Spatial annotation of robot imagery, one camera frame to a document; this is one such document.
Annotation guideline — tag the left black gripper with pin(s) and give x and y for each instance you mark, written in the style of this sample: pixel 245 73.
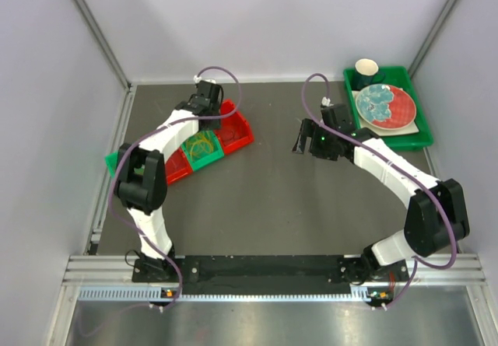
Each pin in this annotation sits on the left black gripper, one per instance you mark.
pixel 214 124

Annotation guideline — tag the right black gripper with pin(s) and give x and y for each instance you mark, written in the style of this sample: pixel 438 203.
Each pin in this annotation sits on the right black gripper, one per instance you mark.
pixel 310 129

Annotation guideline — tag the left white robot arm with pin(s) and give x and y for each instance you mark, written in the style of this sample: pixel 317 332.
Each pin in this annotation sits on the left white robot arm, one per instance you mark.
pixel 141 184

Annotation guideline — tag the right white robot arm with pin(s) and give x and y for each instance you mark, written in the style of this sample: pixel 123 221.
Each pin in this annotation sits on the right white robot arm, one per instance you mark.
pixel 436 215

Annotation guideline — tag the red bin far end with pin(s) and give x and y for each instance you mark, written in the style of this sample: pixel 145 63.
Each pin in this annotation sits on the red bin far end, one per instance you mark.
pixel 235 133

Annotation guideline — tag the red and blue plate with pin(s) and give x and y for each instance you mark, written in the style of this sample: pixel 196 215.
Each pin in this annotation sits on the red and blue plate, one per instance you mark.
pixel 389 107

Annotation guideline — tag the dark green cup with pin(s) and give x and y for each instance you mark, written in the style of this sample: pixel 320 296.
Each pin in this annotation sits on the dark green cup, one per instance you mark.
pixel 366 72

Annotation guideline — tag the large green tray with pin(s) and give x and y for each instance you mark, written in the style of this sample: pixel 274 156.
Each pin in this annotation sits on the large green tray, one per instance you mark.
pixel 418 135

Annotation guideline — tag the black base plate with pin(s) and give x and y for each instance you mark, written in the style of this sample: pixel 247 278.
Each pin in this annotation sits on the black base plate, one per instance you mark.
pixel 281 275

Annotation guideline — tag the aluminium frame rail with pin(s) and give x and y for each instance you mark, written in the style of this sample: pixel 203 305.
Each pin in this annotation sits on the aluminium frame rail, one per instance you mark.
pixel 113 271

